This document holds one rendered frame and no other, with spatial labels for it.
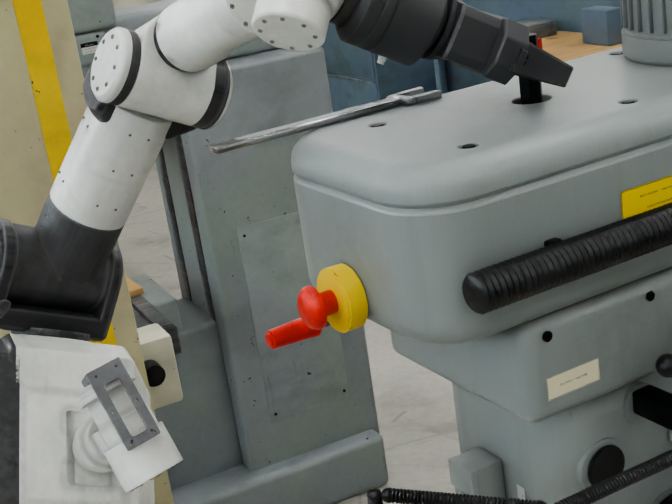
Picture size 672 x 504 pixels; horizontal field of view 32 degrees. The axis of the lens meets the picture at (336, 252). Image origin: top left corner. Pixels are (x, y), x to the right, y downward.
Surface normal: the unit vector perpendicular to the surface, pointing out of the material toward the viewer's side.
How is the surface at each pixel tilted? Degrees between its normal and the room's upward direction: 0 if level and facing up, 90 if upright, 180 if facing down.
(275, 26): 138
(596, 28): 90
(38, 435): 59
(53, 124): 90
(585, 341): 90
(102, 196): 112
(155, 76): 95
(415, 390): 0
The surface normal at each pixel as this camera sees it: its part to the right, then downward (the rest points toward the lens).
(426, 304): -0.35, 0.35
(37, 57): 0.49, 0.21
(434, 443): -0.15, -0.94
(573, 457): 0.03, 0.32
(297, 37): -0.20, 0.93
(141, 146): 0.38, 0.58
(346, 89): -0.86, 0.28
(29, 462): 0.56, -0.39
